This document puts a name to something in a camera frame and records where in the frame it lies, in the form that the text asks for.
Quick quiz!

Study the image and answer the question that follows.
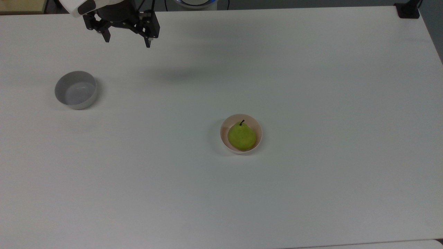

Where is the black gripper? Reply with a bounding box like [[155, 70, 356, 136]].
[[82, 0, 161, 48]]

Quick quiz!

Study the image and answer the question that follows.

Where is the gray bowl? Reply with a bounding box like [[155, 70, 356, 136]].
[[54, 71, 98, 110]]

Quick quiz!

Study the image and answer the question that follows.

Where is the green pear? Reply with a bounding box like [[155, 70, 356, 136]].
[[227, 120, 257, 151]]

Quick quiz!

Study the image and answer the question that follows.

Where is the light wooden cabinet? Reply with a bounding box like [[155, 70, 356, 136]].
[[0, 0, 48, 15]]

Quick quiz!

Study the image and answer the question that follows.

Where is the pink bowl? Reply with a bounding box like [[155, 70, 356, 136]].
[[220, 114, 263, 155]]

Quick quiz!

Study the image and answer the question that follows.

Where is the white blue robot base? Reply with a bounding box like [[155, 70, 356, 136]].
[[172, 0, 219, 9]]

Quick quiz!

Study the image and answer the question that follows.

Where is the black table clamp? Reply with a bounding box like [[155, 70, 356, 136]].
[[395, 0, 423, 19]]

